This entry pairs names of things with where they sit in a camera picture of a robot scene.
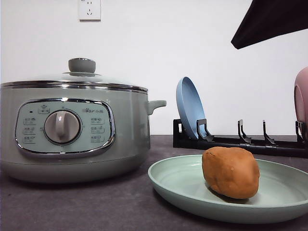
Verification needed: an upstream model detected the black plate rack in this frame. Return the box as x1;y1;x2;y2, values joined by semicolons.
173;119;308;155

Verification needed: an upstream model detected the brown potato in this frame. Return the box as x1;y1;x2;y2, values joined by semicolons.
202;147;260;199

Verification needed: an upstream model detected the white wall socket left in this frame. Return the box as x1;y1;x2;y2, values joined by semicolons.
77;0;102;23

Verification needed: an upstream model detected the green plate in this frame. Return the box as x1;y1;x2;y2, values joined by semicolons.
148;154;308;224

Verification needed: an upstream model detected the green electric steamer pot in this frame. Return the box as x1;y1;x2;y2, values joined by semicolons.
1;81;167;184

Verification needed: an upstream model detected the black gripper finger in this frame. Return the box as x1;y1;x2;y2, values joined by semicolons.
231;0;308;49

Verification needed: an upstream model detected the blue plate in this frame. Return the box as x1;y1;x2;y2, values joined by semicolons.
176;77;206;139

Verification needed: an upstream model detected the pink plate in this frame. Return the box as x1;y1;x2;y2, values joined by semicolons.
294;66;308;140

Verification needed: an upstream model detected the glass steamer lid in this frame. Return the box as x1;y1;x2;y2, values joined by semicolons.
1;57;148;92

